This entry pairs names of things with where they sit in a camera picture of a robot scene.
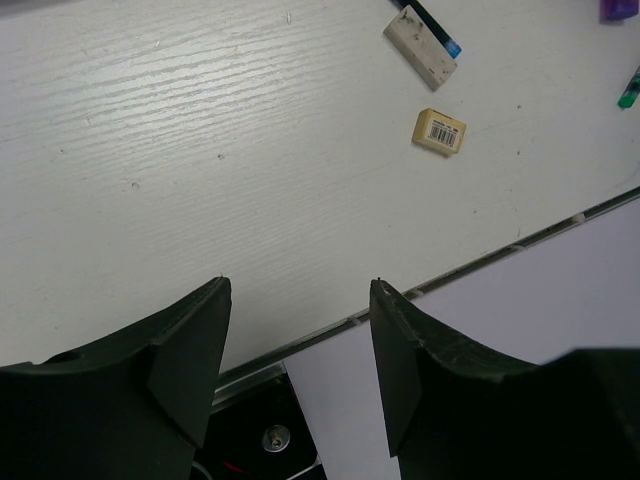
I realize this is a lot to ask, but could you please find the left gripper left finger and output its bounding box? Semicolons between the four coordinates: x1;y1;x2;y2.
1;277;232;479

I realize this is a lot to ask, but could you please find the purple highlighter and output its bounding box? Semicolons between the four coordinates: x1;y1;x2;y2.
600;0;639;22

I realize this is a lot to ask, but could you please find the yellow eraser with barcode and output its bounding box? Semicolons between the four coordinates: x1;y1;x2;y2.
411;108;466;156

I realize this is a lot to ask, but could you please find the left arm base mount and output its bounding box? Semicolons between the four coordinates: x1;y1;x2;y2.
190;363;326;479

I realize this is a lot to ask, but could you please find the white eraser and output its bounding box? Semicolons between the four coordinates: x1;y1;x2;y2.
383;6;457;91

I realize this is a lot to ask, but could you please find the blue capped clear pen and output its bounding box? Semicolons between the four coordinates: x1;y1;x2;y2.
392;0;462;59

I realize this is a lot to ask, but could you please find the green pen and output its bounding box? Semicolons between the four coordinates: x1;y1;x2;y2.
617;68;640;110

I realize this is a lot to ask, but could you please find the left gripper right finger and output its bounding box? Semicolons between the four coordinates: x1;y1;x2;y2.
369;279;639;479

